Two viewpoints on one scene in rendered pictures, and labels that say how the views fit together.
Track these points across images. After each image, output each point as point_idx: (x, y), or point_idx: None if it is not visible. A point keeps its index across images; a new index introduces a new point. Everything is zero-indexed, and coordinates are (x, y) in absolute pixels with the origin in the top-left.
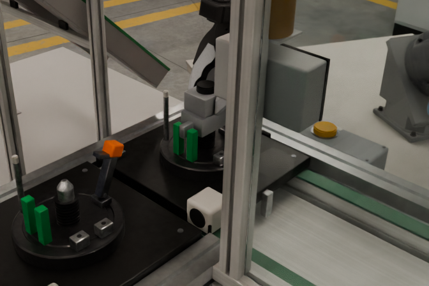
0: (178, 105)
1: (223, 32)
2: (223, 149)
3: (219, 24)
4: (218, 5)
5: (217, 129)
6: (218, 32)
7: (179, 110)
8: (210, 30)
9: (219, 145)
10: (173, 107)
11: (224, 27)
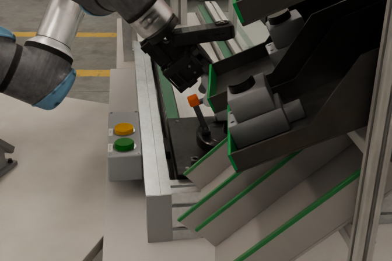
0: (188, 191)
1: (207, 56)
2: (223, 125)
3: (205, 56)
4: (230, 21)
5: (207, 137)
6: (209, 59)
7: (194, 186)
8: (209, 64)
9: (221, 128)
10: (195, 191)
11: (205, 54)
